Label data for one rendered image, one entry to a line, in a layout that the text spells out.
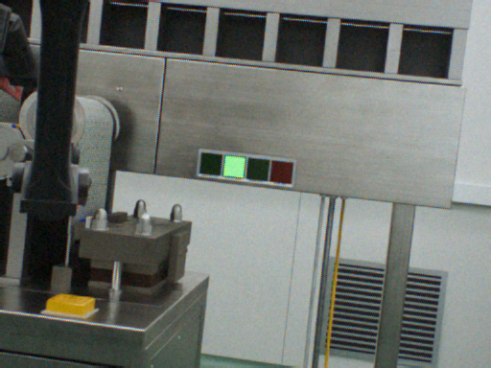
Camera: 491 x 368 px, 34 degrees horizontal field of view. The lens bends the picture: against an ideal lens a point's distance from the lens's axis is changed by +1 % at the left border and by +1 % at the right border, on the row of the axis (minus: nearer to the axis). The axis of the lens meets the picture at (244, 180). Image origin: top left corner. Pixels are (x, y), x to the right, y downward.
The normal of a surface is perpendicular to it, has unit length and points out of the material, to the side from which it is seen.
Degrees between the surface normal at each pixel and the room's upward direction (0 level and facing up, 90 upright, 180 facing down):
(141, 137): 90
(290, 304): 90
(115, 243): 90
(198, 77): 90
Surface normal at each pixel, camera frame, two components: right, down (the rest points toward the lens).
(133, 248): -0.13, 0.04
